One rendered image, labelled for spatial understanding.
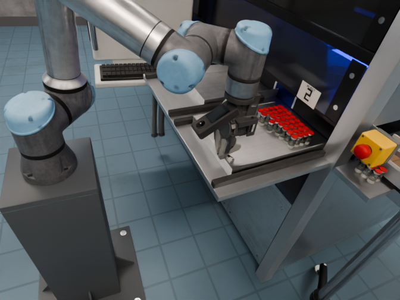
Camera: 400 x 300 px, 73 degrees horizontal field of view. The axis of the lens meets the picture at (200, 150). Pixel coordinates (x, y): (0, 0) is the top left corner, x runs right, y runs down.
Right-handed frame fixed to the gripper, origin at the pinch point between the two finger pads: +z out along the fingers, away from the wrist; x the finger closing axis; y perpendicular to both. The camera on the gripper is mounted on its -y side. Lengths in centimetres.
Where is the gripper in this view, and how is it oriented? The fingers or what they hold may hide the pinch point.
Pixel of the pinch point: (218, 156)
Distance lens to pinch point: 76.8
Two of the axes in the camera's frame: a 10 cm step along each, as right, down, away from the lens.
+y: 9.0, -2.0, 3.8
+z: -1.1, 7.4, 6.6
